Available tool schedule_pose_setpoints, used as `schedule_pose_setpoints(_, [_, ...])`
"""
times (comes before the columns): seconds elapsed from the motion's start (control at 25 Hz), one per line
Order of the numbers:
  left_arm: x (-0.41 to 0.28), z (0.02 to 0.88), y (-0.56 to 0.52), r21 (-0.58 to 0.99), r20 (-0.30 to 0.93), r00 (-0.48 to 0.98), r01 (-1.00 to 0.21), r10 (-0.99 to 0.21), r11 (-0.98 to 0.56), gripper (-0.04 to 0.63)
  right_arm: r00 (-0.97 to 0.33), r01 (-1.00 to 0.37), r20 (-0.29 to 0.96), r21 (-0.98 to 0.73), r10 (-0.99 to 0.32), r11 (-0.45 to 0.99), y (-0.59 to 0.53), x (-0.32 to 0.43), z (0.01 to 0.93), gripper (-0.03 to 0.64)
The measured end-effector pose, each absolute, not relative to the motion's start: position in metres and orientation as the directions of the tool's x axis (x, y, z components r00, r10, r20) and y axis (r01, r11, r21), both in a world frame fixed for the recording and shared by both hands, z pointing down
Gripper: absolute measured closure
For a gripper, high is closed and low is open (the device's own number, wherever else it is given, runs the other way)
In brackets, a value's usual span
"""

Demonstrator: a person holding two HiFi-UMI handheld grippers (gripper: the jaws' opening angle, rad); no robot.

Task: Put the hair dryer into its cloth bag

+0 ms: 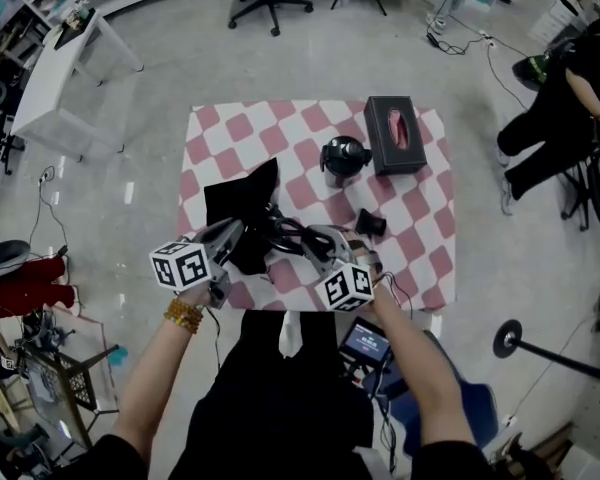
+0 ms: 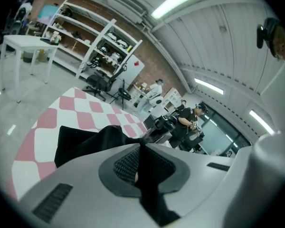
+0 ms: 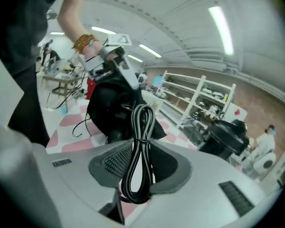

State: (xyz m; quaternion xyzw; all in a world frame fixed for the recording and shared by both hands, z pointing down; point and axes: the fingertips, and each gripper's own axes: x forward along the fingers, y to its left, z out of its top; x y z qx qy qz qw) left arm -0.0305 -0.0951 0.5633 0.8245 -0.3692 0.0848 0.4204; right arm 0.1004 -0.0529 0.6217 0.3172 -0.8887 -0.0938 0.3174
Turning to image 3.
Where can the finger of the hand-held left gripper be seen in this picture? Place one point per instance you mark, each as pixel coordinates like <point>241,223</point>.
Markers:
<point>129,76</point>

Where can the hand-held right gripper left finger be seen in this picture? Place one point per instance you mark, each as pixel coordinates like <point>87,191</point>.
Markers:
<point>73,174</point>

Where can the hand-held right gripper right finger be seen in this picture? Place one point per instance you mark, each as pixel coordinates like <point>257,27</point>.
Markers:
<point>204,186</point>

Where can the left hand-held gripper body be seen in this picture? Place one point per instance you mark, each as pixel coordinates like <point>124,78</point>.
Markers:
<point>97,65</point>

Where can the black hair dryer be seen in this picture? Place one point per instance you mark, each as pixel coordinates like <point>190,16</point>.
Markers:
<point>135,125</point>

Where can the person's left forearm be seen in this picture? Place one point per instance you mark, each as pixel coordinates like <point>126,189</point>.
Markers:
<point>71,20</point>

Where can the person's left hand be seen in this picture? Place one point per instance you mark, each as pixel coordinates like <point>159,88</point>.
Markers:
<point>111,58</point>

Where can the ceiling tube light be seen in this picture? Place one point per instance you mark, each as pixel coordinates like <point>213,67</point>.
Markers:
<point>57,33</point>
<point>221,30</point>
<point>150,50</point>
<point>135,58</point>
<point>104,30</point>

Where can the wooden table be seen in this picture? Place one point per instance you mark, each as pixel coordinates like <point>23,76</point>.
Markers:
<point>61,79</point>

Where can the pink white checkered tablecloth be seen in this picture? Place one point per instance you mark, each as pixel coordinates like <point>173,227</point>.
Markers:
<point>71,122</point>

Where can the white round backpack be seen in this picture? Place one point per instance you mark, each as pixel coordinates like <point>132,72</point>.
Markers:
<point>266,163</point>

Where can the white shelving unit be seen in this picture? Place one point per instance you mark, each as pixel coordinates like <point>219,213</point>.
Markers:
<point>199,87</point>

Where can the ceiling air conditioner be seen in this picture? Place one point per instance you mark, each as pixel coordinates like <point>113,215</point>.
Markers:
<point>204,58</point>

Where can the white cabinet with red sticker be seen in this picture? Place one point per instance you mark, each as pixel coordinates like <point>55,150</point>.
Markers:
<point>243,114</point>

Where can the person's black clothing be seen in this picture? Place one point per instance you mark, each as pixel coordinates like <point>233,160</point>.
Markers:
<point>19,32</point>

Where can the wall display screen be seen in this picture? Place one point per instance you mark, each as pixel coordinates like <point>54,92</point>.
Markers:
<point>158,80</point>

